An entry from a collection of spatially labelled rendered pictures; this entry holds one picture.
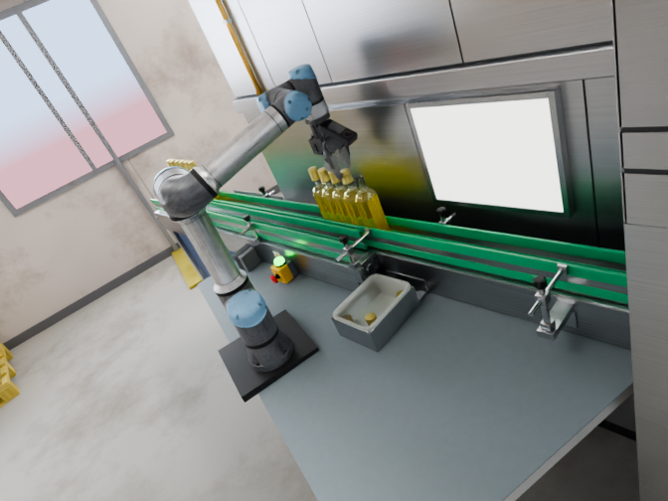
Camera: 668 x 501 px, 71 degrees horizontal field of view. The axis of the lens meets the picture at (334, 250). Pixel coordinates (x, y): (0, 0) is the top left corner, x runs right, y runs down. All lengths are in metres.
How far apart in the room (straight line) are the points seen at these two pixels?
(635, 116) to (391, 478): 0.86
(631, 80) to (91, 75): 4.10
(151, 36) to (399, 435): 3.91
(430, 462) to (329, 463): 0.25
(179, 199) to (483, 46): 0.84
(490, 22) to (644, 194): 0.59
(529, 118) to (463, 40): 0.25
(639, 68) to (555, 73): 0.46
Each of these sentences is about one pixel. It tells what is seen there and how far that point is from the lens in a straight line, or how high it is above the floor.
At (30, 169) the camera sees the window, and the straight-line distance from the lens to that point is 4.54.
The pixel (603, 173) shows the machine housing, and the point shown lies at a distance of 1.28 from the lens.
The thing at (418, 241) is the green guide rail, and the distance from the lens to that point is 1.44.
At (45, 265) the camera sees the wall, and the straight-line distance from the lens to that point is 4.78.
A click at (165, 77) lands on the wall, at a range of 4.53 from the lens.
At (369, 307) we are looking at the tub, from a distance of 1.56.
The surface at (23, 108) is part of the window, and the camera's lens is 4.49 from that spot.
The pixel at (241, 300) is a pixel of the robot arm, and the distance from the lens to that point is 1.46.
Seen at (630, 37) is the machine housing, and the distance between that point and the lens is 0.72.
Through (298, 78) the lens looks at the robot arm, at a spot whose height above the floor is 1.49.
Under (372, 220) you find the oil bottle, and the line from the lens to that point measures 1.55.
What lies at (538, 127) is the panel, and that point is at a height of 1.23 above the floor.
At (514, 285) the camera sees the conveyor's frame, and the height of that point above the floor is 0.88.
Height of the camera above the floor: 1.73
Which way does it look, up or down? 30 degrees down
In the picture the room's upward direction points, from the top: 24 degrees counter-clockwise
